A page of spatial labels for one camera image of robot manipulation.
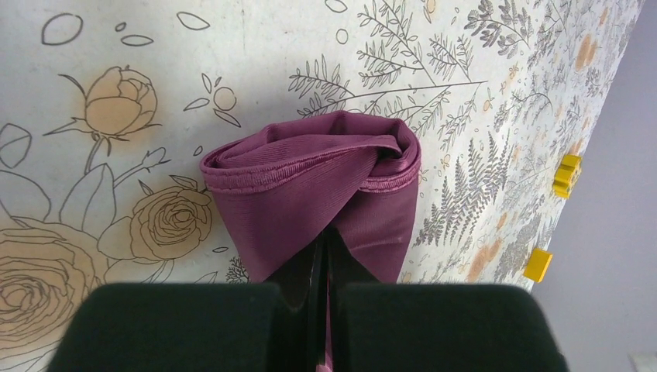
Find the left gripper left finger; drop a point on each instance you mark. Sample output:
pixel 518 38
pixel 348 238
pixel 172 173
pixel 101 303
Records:
pixel 271 326

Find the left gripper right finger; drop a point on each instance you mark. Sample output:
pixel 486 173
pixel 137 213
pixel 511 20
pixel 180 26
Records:
pixel 374 326

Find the purple satin napkin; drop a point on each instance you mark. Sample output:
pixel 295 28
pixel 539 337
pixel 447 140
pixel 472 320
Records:
pixel 278 189

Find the yellow block at right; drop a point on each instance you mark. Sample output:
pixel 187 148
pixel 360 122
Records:
pixel 537 265

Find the floral tablecloth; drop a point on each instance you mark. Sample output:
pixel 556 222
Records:
pixel 107 108

